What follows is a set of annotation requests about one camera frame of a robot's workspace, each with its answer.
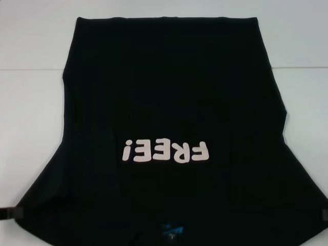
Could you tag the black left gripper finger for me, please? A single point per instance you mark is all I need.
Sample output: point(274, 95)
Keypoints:
point(14, 213)

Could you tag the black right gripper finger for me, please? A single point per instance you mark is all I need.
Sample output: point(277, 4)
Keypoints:
point(325, 214)

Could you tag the black shirt with FREE print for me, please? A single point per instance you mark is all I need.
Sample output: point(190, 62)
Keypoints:
point(164, 102)

